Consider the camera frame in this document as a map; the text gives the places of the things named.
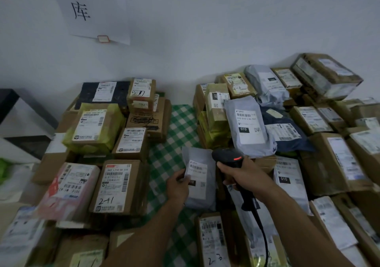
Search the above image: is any white paper wall sign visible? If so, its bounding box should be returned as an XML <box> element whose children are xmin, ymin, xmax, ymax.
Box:
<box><xmin>47</xmin><ymin>0</ymin><xmax>131</xmax><ymax>45</ymax></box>

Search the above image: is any dark blue mailer bag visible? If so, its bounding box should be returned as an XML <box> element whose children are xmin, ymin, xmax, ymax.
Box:
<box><xmin>261</xmin><ymin>106</ymin><xmax>316</xmax><ymax>157</ymax></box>

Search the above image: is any black side table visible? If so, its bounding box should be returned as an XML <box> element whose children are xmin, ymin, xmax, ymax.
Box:
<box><xmin>0</xmin><ymin>89</ymin><xmax>59</xmax><ymax>160</ymax></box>

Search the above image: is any yellow-green wrapped parcel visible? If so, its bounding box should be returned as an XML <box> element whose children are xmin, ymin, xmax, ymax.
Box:
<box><xmin>197</xmin><ymin>111</ymin><xmax>233</xmax><ymax>150</ymax></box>
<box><xmin>63</xmin><ymin>103</ymin><xmax>126</xmax><ymax>155</ymax></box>

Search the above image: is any person's right hand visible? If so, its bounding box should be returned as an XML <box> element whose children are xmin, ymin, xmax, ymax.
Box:
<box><xmin>216</xmin><ymin>156</ymin><xmax>278</xmax><ymax>201</ymax></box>

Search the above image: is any grey plastic mailer bag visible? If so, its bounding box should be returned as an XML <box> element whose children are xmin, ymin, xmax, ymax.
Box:
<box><xmin>182</xmin><ymin>148</ymin><xmax>219</xmax><ymax>213</ymax></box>
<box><xmin>227</xmin><ymin>185</ymin><xmax>279</xmax><ymax>265</ymax></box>
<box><xmin>273</xmin><ymin>156</ymin><xmax>313</xmax><ymax>216</ymax></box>
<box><xmin>224</xmin><ymin>96</ymin><xmax>277</xmax><ymax>159</ymax></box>
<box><xmin>244</xmin><ymin>64</ymin><xmax>291</xmax><ymax>108</ymax></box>

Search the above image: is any person's left forearm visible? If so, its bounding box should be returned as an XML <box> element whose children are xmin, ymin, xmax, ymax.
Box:
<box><xmin>99</xmin><ymin>198</ymin><xmax>190</xmax><ymax>267</ymax></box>

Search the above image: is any black wrapped parcel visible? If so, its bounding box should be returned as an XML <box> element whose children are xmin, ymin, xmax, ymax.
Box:
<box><xmin>74</xmin><ymin>81</ymin><xmax>131</xmax><ymax>111</ymax></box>

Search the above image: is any person's left hand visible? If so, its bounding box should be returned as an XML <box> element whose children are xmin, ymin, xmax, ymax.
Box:
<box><xmin>165</xmin><ymin>169</ymin><xmax>191</xmax><ymax>207</ymax></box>

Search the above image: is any white plastic bag parcel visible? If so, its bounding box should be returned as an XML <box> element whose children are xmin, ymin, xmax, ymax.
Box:
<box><xmin>0</xmin><ymin>207</ymin><xmax>47</xmax><ymax>267</ymax></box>

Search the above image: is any black handheld barcode scanner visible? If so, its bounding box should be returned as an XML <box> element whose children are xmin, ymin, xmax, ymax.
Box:
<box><xmin>211</xmin><ymin>148</ymin><xmax>262</xmax><ymax>212</ymax></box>

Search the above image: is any pink and white parcel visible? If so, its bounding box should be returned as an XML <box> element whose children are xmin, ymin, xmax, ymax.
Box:
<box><xmin>35</xmin><ymin>162</ymin><xmax>101</xmax><ymax>222</ymax></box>

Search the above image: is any black scanner cable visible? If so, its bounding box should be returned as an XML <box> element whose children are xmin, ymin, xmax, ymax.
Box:
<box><xmin>251</xmin><ymin>209</ymin><xmax>270</xmax><ymax>267</ymax></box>

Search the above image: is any green checked tablecloth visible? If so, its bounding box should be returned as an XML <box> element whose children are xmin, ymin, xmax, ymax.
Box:
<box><xmin>145</xmin><ymin>104</ymin><xmax>206</xmax><ymax>267</ymax></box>

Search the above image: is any person's right forearm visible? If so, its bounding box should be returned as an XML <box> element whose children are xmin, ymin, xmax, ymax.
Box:
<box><xmin>256</xmin><ymin>181</ymin><xmax>355</xmax><ymax>267</ymax></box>

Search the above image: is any pile of cardboard parcels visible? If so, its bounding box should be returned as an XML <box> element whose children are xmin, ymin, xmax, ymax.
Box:
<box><xmin>193</xmin><ymin>53</ymin><xmax>380</xmax><ymax>267</ymax></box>
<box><xmin>31</xmin><ymin>78</ymin><xmax>173</xmax><ymax>267</ymax></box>

